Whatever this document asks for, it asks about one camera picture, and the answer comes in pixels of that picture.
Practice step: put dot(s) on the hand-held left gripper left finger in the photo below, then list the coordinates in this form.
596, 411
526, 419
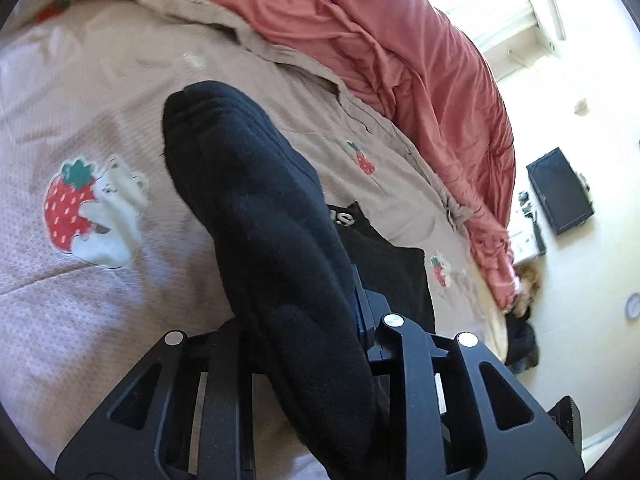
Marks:
227, 355

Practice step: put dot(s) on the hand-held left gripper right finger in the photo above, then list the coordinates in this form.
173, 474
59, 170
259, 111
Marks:
362, 310

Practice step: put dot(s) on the black t-shirt with orange patches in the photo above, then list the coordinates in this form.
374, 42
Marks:
390, 270

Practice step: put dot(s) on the black sock pair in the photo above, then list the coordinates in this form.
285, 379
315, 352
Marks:
260, 200

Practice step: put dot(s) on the dark clothes heap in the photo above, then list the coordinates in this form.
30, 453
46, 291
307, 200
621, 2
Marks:
522, 340

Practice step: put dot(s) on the brown fluffy item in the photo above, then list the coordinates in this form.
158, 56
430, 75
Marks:
530, 285

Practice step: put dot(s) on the white cluttered desk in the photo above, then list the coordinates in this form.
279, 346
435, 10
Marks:
525, 245

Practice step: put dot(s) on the black flat monitor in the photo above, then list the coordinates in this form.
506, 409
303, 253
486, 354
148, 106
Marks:
560, 190

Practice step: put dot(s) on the coral red duvet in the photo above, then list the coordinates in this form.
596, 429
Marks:
400, 60

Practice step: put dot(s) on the small round grey item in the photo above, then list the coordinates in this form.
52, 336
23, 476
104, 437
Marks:
634, 306

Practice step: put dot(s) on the beige strawberry printed blanket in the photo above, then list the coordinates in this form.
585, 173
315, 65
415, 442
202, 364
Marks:
150, 85

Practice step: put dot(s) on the white window sill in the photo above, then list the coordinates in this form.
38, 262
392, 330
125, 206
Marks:
510, 25

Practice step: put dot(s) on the small beige wall fixture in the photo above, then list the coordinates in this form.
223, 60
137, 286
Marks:
581, 107

